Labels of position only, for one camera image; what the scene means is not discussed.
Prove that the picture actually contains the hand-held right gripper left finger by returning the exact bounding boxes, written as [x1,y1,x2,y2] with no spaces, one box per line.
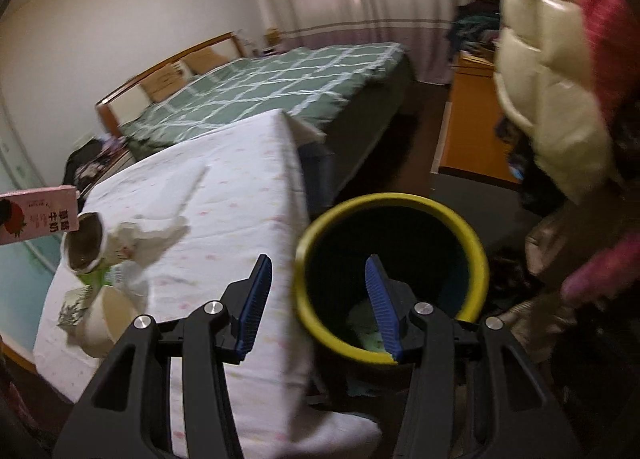
[52,254,273,459]

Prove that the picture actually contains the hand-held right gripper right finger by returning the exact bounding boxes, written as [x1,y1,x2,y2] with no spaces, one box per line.
[364,254,583,459]

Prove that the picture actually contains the yellow-rimmed dark waste bin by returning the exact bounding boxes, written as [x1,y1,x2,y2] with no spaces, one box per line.
[294,193,490,400]

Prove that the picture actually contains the pink milk carton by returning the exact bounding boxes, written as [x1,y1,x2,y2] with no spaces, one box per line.
[0,185,80,247]

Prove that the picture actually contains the pale green wrapper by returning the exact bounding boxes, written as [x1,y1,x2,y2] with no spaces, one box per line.
[349,301,396,355]

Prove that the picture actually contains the white spotted tablecloth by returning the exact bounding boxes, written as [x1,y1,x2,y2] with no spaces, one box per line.
[32,109,383,459]

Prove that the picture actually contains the cream paper bowl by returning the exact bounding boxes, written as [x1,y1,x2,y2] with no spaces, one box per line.
[75,284,151,360]

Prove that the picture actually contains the small printed wrapper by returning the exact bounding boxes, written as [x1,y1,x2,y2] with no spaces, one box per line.
[57,288,96,327]

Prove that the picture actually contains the white paper cup brown inside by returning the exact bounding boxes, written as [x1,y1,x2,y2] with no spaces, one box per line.
[61,212,138,275]

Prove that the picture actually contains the wooden desk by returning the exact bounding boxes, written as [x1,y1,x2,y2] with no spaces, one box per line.
[431,51,526,184]

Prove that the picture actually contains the white nightstand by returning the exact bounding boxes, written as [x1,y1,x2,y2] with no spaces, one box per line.
[100,139,136,177]

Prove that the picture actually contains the green checked blanket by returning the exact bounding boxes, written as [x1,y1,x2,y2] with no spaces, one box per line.
[120,42,408,160]

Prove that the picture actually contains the dark clothes heap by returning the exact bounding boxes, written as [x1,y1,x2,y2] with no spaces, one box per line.
[65,138,108,200]

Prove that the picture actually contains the teal sliding wardrobe door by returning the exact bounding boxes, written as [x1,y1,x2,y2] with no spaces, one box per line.
[0,94,71,375]

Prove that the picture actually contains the wooden bed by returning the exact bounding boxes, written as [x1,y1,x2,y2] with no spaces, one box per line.
[95,31,416,210]

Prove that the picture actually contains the brown pillow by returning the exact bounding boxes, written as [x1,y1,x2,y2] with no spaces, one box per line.
[141,64,188,102]
[182,48,226,74]

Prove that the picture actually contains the cream puffy jacket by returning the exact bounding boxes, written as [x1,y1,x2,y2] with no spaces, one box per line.
[492,0,621,204]

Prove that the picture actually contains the pile of dark clothes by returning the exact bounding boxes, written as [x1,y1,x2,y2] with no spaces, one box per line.
[447,0,503,60]

